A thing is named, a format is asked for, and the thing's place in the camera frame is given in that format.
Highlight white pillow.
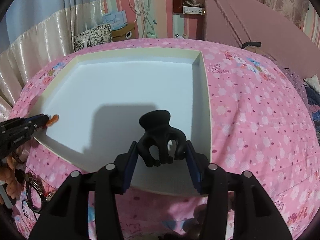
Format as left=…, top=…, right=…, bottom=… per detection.
left=304, top=74, right=320, bottom=94

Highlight white hanging cables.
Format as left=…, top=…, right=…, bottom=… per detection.
left=127, top=0, right=158, bottom=38

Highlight red orange charm pendant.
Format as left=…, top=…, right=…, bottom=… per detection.
left=43, top=114, right=60, bottom=128

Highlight person's left hand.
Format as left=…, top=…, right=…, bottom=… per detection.
left=1, top=152, right=25, bottom=199

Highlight black fluffy scrunchie with charms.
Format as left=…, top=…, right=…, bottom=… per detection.
left=158, top=231, right=200, bottom=240

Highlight white power strip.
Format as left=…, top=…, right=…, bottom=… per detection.
left=182, top=6, right=204, bottom=15

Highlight white shallow tray box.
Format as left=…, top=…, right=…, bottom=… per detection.
left=32, top=47, right=213, bottom=197

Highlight black strap on headboard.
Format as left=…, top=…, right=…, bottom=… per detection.
left=241, top=41, right=262, bottom=49

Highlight purple dotted blanket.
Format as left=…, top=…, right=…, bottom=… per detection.
left=277, top=64, right=310, bottom=111

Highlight blue and cream curtain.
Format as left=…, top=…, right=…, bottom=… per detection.
left=1, top=0, right=103, bottom=107

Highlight black white patterned bag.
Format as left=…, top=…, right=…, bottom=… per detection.
left=73, top=24, right=112, bottom=52

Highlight mint green bottle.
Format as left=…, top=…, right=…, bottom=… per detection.
left=146, top=30, right=157, bottom=38

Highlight pink headboard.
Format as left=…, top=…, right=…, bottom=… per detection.
left=204, top=0, right=319, bottom=79

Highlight black hair claw clip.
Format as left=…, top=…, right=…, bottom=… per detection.
left=137, top=110, right=187, bottom=167

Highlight light blue paper bag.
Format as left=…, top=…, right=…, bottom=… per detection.
left=102, top=10, right=127, bottom=31

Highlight pink floral bed sheet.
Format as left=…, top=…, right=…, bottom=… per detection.
left=10, top=39, right=319, bottom=239

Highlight dark blue patterned quilt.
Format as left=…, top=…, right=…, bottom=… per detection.
left=304, top=82, right=320, bottom=141

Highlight brown cardboard box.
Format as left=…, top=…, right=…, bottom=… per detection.
left=112, top=23, right=136, bottom=42

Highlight black leather cord bracelet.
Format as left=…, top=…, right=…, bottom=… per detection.
left=21, top=172, right=54, bottom=214

